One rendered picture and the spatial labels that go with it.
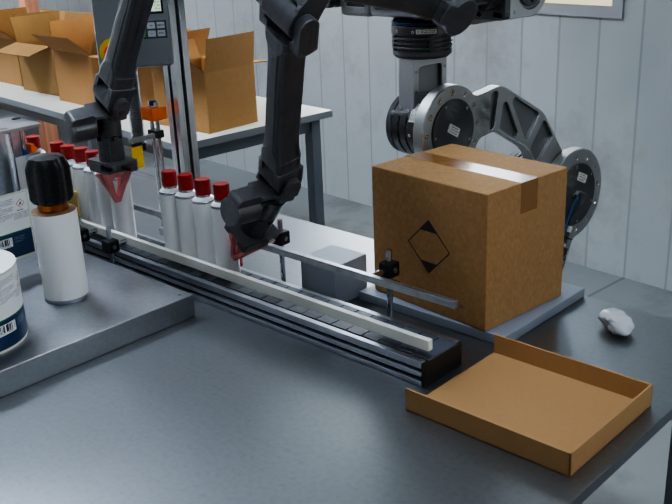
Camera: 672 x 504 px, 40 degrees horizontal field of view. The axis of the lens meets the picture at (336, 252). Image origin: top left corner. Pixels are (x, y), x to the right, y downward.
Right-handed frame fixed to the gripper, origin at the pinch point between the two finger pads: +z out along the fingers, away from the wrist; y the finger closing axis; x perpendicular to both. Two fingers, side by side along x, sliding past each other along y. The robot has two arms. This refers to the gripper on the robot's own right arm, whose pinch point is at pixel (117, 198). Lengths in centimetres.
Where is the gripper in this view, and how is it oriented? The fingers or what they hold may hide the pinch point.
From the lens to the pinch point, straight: 211.2
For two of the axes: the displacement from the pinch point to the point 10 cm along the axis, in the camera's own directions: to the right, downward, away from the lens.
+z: 0.4, 9.4, 3.5
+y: 7.3, 2.1, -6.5
